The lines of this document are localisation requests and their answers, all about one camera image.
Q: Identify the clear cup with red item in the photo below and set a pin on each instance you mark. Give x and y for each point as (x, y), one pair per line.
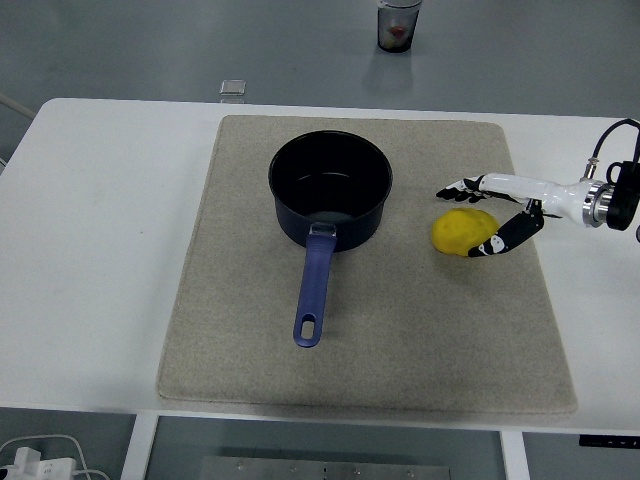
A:
(397, 30)

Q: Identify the grey metal plate with screws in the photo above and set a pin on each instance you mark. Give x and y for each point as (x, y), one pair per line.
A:
(325, 470)

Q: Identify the white power strip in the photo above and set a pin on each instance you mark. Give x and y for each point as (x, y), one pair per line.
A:
(40, 465)

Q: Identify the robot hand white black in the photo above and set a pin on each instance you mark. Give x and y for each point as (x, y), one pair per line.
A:
(530, 189)

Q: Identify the black table control panel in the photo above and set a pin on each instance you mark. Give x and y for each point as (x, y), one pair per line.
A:
(610, 441)

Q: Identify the white table leg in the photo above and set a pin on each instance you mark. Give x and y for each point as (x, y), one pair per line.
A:
(515, 457)
(137, 450)

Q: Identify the yellow potato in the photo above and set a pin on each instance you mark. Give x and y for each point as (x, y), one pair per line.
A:
(457, 232)

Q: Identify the beige fabric mat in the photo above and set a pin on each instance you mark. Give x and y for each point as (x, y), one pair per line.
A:
(400, 325)

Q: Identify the small clear square box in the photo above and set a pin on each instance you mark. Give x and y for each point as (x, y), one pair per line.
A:
(233, 88)

